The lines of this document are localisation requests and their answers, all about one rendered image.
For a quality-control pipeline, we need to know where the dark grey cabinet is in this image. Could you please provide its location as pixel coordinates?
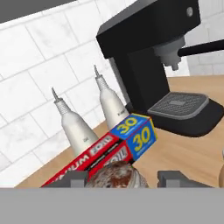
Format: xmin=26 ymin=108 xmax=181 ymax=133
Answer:
xmin=0 ymin=0 xmax=77 ymax=25

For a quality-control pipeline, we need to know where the white condiment bottle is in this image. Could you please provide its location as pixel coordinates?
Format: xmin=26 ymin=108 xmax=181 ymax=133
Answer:
xmin=51 ymin=87 xmax=100 ymax=158
xmin=93 ymin=64 xmax=130 ymax=131

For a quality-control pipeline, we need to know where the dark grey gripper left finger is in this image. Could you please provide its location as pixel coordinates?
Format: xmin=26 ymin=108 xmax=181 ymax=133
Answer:
xmin=50 ymin=171 xmax=89 ymax=189

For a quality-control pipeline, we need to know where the tan rounded object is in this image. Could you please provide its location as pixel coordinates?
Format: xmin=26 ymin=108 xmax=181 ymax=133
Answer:
xmin=217 ymin=149 xmax=224 ymax=189

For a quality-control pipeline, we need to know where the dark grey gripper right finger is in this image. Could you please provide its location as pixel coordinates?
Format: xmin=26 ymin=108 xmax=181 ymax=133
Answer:
xmin=157 ymin=171 xmax=214 ymax=189

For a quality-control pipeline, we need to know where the red blue foil box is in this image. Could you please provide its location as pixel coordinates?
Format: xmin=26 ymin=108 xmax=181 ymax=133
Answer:
xmin=40 ymin=113 xmax=158 ymax=188

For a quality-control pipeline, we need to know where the brown white round food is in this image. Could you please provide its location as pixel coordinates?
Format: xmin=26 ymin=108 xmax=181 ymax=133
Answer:
xmin=85 ymin=160 xmax=150 ymax=189

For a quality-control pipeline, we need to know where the black espresso machine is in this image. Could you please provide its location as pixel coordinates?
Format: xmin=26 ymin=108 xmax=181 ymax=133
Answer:
xmin=96 ymin=0 xmax=224 ymax=138

